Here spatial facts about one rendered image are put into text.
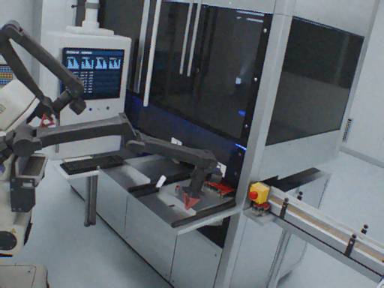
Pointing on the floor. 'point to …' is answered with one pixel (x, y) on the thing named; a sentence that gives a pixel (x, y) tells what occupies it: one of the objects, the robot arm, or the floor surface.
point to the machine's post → (256, 135)
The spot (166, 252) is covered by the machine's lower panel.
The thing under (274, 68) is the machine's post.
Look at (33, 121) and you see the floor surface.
